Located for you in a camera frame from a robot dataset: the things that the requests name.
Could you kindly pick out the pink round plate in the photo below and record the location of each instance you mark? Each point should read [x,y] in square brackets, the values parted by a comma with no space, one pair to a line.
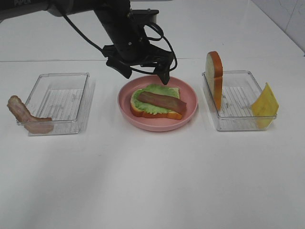
[187,94]

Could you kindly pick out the green lettuce leaf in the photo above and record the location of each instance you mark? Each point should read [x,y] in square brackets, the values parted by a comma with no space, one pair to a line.
[156,89]

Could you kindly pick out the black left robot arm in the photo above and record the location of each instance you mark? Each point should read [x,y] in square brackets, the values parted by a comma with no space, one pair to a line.
[131,32]

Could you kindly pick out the bread slice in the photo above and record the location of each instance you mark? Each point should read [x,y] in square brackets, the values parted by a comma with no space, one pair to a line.
[176,115]
[214,76]

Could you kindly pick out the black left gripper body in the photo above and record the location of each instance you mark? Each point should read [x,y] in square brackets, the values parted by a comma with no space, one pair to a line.
[140,51]

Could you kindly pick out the curved bacon strip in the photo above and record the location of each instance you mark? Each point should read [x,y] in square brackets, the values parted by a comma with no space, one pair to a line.
[21,113]

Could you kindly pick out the clear right plastic container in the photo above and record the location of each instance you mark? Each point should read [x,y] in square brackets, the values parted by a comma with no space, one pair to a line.
[239,91]

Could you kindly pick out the clear left plastic container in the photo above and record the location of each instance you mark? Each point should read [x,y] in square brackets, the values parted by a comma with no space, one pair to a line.
[66,98]

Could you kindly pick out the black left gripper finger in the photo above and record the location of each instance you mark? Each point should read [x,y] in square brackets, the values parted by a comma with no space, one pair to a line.
[123,69]
[162,70]

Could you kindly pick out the clear plastic container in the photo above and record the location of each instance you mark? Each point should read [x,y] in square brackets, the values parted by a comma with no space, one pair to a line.
[239,91]
[66,98]

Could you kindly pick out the yellow cheese slice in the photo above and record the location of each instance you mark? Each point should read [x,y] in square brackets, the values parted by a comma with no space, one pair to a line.
[265,108]

